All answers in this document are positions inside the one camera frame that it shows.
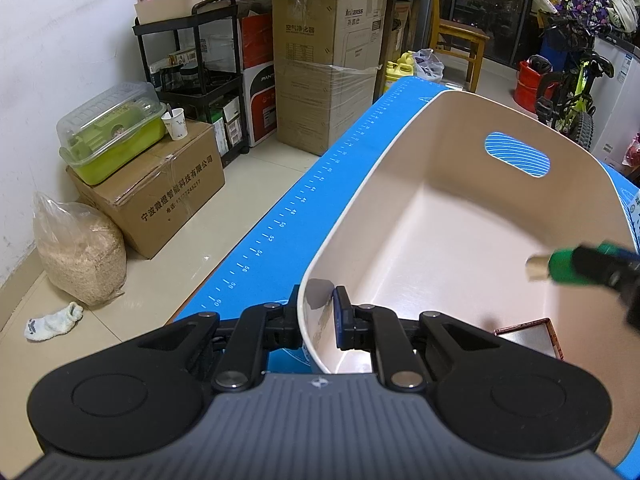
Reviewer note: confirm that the red white appliance box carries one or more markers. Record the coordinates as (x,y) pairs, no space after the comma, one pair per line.
(258,77)

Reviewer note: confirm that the green bottle with cork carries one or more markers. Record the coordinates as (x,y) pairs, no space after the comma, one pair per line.
(556,267)

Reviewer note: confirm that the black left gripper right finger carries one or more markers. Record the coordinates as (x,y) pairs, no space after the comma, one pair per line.
(379,332)

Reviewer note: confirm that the white appliance cabinet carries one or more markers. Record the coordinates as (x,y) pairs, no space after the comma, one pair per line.
(616,119)

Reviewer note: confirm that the wooden chair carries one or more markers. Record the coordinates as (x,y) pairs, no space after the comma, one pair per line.
(460,41)

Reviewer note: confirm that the green black bicycle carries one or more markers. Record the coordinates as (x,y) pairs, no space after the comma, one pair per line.
(563,99)

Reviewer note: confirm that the blue measuring table mat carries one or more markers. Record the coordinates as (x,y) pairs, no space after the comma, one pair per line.
(275,255)

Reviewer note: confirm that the open box on cart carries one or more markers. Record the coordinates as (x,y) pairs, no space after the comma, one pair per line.
(151,11)

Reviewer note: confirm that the white sock on floor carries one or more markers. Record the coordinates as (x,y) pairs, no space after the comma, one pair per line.
(54,324)

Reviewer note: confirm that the yellow jug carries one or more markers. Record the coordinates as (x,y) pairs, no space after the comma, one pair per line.
(403,67)

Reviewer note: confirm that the brown cardboard box with text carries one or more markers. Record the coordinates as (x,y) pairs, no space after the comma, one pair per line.
(152,197)

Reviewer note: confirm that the black shelf cart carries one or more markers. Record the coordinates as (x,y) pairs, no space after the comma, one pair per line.
(208,91)

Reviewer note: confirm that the green lidded plastic container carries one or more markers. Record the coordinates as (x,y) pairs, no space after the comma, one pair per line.
(106,132)

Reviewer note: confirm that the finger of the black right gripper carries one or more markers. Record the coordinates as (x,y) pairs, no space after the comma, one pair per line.
(615,268)

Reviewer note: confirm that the large wrapped cardboard box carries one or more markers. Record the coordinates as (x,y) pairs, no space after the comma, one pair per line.
(325,59)

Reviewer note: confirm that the small framed white box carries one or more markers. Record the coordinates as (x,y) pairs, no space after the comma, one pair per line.
(537,335)

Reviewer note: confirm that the beige plastic storage bin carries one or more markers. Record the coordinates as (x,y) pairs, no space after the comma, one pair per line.
(445,221)

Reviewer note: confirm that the white paper cup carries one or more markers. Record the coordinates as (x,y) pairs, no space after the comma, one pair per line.
(175,123)

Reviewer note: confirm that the clear bag of grain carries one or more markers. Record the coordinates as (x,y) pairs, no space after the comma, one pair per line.
(81,250)

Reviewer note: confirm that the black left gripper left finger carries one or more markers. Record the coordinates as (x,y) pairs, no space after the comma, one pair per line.
(249,339)

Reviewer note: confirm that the plastic bag on floor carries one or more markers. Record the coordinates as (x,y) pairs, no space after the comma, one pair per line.
(427,66)

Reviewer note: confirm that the red bucket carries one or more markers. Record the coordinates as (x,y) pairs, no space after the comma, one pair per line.
(530,73)

